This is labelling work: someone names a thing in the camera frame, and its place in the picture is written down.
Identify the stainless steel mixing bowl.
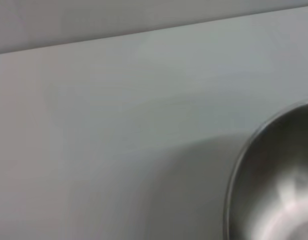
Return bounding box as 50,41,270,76
222,98,308,240

